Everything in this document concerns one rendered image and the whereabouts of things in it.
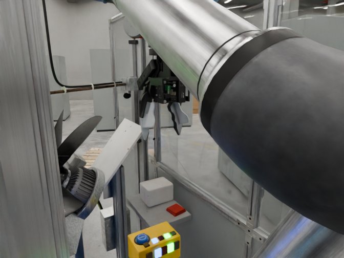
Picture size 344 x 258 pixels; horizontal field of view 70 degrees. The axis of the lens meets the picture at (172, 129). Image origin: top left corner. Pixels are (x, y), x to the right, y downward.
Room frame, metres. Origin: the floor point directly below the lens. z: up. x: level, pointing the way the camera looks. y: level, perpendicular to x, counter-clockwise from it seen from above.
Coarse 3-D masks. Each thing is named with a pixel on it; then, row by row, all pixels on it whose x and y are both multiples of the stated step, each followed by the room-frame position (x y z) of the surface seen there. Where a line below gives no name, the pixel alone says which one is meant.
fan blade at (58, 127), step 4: (60, 116) 1.21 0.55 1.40; (60, 120) 1.23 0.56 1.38; (56, 124) 1.16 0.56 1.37; (60, 124) 1.24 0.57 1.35; (56, 128) 1.17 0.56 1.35; (60, 128) 1.25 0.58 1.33; (56, 132) 1.18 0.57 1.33; (60, 132) 1.26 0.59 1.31; (56, 136) 1.18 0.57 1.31; (60, 136) 1.26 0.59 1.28; (56, 140) 1.18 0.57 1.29; (60, 140) 1.26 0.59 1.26; (56, 144) 1.17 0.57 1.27; (60, 144) 1.25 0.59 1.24
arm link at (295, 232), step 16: (288, 224) 0.26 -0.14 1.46; (304, 224) 0.23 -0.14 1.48; (272, 240) 0.28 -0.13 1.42; (288, 240) 0.25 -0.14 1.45; (304, 240) 0.23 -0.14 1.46; (320, 240) 0.22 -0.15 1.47; (336, 240) 0.21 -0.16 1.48; (256, 256) 0.30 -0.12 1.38; (272, 256) 0.26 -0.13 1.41; (288, 256) 0.24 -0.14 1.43; (304, 256) 0.23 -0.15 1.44; (320, 256) 0.22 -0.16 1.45; (336, 256) 0.21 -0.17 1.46
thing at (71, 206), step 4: (64, 188) 0.87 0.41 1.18; (64, 192) 0.84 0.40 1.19; (68, 192) 0.84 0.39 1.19; (64, 196) 0.81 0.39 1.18; (68, 196) 0.81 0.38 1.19; (72, 196) 0.81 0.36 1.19; (64, 200) 0.79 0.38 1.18; (68, 200) 0.78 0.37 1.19; (72, 200) 0.78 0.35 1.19; (76, 200) 0.78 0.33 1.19; (64, 204) 0.76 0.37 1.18; (68, 204) 0.76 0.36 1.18; (72, 204) 0.76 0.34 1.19; (76, 204) 0.75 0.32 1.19; (80, 204) 0.75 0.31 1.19; (68, 208) 0.74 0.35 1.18; (72, 208) 0.73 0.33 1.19; (76, 208) 0.73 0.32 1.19; (68, 212) 0.72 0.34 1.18; (72, 212) 0.71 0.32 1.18
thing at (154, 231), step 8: (160, 224) 0.81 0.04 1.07; (168, 224) 0.81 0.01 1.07; (136, 232) 0.76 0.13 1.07; (144, 232) 0.76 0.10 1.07; (152, 232) 0.76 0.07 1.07; (160, 232) 0.76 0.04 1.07; (168, 232) 0.76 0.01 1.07; (176, 232) 0.76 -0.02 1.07; (128, 240) 0.74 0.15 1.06; (168, 240) 0.72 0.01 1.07; (176, 240) 0.74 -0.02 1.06; (128, 248) 0.74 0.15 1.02; (136, 248) 0.68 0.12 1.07; (144, 248) 0.68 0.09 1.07; (152, 248) 0.69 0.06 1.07; (136, 256) 0.68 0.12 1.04; (144, 256) 0.67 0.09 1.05; (160, 256) 0.70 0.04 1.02; (168, 256) 0.72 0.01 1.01; (176, 256) 0.74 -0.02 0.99
